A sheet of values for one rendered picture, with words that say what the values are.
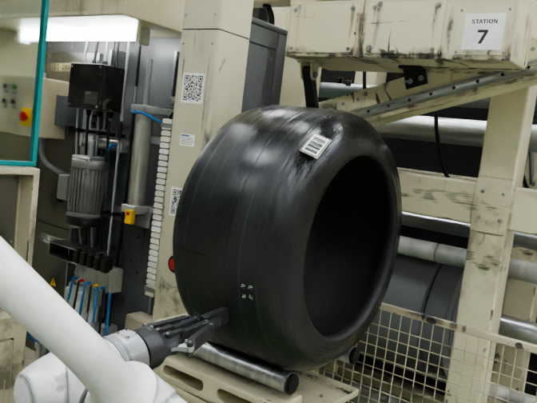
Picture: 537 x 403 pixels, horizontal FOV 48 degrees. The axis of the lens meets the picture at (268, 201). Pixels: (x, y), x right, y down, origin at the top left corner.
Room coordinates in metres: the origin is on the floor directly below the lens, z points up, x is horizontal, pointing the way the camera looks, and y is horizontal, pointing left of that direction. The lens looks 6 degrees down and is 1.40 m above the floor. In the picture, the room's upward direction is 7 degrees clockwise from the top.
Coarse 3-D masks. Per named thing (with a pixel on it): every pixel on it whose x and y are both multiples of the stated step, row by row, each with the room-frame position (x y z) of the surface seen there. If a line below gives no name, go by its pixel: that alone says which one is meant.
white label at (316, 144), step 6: (312, 138) 1.22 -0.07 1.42; (318, 138) 1.22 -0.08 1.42; (324, 138) 1.22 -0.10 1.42; (306, 144) 1.21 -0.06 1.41; (312, 144) 1.21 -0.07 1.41; (318, 144) 1.21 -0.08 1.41; (324, 144) 1.21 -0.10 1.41; (300, 150) 1.19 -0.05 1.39; (306, 150) 1.19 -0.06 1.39; (312, 150) 1.20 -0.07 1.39; (318, 150) 1.20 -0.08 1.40; (312, 156) 1.19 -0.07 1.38; (318, 156) 1.19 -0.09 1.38
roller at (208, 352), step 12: (204, 348) 1.37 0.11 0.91; (216, 348) 1.36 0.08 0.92; (228, 348) 1.36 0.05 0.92; (216, 360) 1.34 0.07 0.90; (228, 360) 1.32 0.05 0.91; (240, 360) 1.31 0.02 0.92; (252, 360) 1.30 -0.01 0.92; (240, 372) 1.30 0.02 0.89; (252, 372) 1.28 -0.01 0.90; (264, 372) 1.27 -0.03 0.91; (276, 372) 1.26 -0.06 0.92; (288, 372) 1.26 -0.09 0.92; (264, 384) 1.27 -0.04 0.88; (276, 384) 1.24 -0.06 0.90; (288, 384) 1.23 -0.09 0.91
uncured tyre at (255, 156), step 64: (256, 128) 1.29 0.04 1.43; (320, 128) 1.25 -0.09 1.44; (192, 192) 1.25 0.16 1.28; (256, 192) 1.16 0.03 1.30; (320, 192) 1.20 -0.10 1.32; (384, 192) 1.49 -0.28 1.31; (192, 256) 1.22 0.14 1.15; (256, 256) 1.14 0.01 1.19; (320, 256) 1.70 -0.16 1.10; (384, 256) 1.52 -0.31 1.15; (256, 320) 1.16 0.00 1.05; (320, 320) 1.55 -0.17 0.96
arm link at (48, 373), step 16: (32, 368) 0.85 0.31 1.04; (48, 368) 0.85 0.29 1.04; (64, 368) 0.86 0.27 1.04; (16, 384) 0.85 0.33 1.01; (32, 384) 0.83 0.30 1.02; (48, 384) 0.83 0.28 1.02; (64, 384) 0.84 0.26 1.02; (80, 384) 0.84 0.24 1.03; (16, 400) 0.84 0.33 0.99; (32, 400) 0.82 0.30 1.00; (48, 400) 0.83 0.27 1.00; (64, 400) 0.84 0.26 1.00; (80, 400) 0.83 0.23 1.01
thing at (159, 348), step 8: (144, 328) 1.03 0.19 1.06; (152, 328) 1.03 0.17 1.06; (144, 336) 1.00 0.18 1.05; (152, 336) 1.01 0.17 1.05; (160, 336) 1.02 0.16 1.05; (176, 336) 1.06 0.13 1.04; (152, 344) 1.00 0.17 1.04; (160, 344) 1.01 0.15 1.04; (168, 344) 1.03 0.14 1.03; (176, 344) 1.03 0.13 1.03; (152, 352) 0.99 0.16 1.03; (160, 352) 1.01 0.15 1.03; (168, 352) 1.02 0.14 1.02; (176, 352) 1.03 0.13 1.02; (152, 360) 0.99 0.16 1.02; (160, 360) 1.01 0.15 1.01; (152, 368) 1.00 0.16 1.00
